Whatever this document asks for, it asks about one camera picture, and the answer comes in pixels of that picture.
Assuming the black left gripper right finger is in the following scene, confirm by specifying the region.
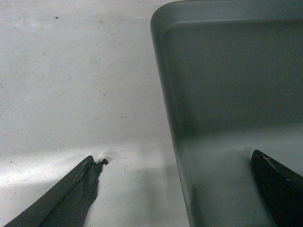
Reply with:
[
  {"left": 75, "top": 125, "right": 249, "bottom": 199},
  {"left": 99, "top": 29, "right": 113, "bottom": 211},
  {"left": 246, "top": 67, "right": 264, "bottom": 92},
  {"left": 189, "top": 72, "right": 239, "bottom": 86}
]
[{"left": 251, "top": 150, "right": 303, "bottom": 227}]

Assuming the silver grey tray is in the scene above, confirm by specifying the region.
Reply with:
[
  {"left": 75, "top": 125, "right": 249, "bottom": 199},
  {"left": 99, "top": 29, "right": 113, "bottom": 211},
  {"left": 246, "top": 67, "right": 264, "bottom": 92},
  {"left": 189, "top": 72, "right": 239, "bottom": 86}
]
[{"left": 151, "top": 0, "right": 303, "bottom": 227}]

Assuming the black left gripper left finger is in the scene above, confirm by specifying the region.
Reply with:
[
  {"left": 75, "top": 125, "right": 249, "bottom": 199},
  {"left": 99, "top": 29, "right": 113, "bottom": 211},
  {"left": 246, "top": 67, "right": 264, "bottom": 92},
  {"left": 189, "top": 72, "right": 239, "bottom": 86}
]
[{"left": 5, "top": 156, "right": 109, "bottom": 227}]

